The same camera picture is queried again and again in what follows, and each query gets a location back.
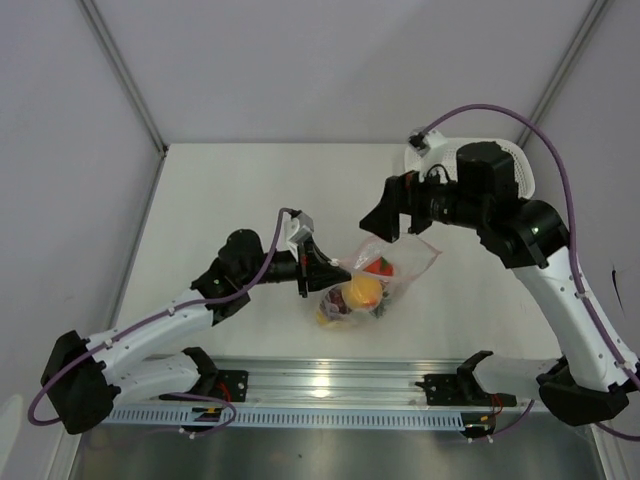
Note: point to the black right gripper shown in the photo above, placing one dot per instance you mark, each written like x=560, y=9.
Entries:
x=383, y=221

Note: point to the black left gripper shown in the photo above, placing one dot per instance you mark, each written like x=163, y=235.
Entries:
x=318, y=272

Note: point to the dark red toy apple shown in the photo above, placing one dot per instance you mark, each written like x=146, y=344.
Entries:
x=334, y=303

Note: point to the pink toy peach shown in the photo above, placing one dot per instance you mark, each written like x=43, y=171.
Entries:
x=380, y=267
x=362, y=292

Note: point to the clear pink-dotted zip bag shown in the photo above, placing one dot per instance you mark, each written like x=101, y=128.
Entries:
x=411, y=257

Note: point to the yellow toy lemon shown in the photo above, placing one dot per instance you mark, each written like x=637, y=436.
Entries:
x=335, y=322

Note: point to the orange toy pineapple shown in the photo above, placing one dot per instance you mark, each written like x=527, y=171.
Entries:
x=386, y=299

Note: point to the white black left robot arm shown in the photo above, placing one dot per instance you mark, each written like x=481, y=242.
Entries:
x=85, y=378

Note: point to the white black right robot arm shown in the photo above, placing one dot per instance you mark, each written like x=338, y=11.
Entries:
x=591, y=380

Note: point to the white perforated plastic basket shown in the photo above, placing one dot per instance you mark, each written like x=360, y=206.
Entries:
x=506, y=156

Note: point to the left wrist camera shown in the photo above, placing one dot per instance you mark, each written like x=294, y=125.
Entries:
x=298, y=229

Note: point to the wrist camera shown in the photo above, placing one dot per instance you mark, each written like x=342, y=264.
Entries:
x=298, y=229
x=424, y=150

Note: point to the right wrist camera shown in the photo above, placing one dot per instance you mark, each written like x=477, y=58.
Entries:
x=424, y=150

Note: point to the aluminium mounting rail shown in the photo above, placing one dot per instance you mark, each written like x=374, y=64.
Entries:
x=320, y=385

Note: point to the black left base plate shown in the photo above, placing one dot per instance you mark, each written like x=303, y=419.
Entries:
x=230, y=385

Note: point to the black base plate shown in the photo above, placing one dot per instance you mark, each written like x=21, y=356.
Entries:
x=230, y=385
x=452, y=390

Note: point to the white slotted cable duct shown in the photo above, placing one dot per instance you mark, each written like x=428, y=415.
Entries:
x=242, y=416

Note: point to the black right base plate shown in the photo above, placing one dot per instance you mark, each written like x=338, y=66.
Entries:
x=452, y=390

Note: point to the grey aluminium corner post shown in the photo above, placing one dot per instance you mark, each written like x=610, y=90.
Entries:
x=570, y=56

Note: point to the left grey corner post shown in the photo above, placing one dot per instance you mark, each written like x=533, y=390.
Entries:
x=121, y=71

